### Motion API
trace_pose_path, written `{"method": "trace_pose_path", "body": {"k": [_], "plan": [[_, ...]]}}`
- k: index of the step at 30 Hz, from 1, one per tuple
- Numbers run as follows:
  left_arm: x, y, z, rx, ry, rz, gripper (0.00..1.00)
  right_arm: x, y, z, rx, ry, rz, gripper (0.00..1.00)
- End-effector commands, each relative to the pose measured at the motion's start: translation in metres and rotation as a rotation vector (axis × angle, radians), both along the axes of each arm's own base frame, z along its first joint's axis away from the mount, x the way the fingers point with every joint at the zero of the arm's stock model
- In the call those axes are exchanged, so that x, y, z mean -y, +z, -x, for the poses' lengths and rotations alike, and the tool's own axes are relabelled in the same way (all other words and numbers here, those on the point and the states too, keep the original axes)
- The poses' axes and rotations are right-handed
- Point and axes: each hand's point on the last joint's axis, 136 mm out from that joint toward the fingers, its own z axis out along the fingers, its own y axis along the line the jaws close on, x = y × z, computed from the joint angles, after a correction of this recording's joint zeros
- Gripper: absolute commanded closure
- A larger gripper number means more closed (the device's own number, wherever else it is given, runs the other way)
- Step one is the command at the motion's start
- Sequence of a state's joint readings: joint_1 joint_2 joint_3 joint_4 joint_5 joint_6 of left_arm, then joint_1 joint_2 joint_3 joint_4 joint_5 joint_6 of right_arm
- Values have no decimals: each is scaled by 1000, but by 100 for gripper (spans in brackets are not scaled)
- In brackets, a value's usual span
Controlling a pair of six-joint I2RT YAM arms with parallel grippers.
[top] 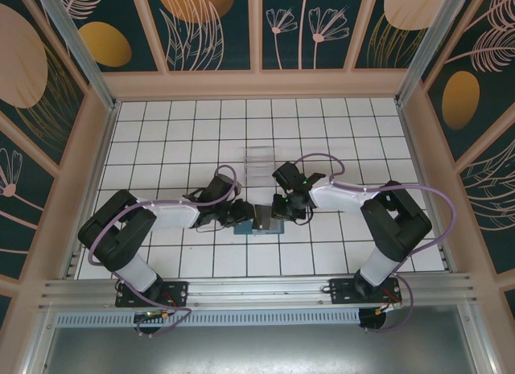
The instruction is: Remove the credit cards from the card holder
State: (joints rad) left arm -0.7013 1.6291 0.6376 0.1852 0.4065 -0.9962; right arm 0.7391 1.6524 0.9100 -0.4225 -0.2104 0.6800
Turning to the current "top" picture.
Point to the black credit card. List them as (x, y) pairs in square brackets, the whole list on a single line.
[(263, 217)]

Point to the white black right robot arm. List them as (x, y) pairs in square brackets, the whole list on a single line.
[(342, 195)]

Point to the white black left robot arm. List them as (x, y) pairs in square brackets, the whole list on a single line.
[(173, 215)]

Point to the small green-lit circuit board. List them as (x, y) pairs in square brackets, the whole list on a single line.
[(155, 315)]

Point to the grey metal sheet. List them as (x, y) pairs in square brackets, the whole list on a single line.
[(257, 350)]

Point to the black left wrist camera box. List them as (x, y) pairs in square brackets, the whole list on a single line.
[(223, 189)]

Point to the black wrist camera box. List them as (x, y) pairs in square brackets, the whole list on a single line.
[(287, 175), (223, 189)]

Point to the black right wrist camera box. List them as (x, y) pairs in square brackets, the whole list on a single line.
[(287, 175)]

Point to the aluminium mounting rail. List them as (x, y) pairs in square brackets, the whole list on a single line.
[(257, 289)]

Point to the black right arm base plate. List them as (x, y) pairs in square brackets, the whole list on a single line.
[(342, 291)]

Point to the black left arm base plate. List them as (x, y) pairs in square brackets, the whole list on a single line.
[(177, 293)]

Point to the aluminium side rail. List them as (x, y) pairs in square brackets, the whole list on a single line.
[(95, 181), (412, 149)]

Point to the pink flowers wall panel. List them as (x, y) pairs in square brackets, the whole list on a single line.
[(306, 36)]

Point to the orange oval feather wall panel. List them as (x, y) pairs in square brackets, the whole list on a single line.
[(460, 100)]

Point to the pink leaves wall panel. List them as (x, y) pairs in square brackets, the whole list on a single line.
[(495, 205)]

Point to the aluminium corner post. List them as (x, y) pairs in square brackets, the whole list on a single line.
[(422, 48), (80, 56)]

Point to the orange disc fern wall panel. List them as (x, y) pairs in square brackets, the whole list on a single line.
[(193, 12)]

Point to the orange oval leaf wall panel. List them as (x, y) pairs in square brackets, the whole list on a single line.
[(104, 44)]

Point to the pink disc gold-lines wall panel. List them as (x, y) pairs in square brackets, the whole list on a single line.
[(398, 12)]

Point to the single flower leaf wall panel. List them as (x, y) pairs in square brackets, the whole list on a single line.
[(16, 213)]

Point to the aluminium frame bar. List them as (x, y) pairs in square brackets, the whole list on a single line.
[(36, 342), (480, 342)]

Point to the large pink disc wall panel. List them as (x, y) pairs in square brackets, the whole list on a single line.
[(20, 68)]

